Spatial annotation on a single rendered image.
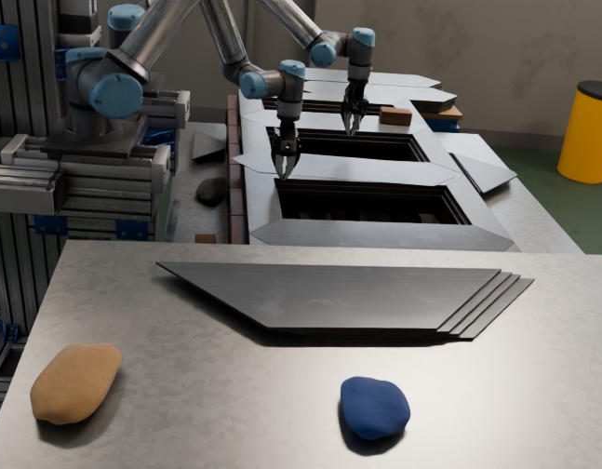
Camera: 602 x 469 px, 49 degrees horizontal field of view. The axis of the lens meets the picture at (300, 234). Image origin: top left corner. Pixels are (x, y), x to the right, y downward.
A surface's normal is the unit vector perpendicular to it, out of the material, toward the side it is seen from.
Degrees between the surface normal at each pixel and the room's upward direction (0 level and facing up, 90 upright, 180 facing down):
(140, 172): 90
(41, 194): 90
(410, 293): 0
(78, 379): 1
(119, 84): 95
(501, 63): 90
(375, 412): 3
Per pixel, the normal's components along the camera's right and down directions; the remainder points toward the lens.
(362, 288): 0.10, -0.87
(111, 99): 0.48, 0.55
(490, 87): 0.04, 0.50
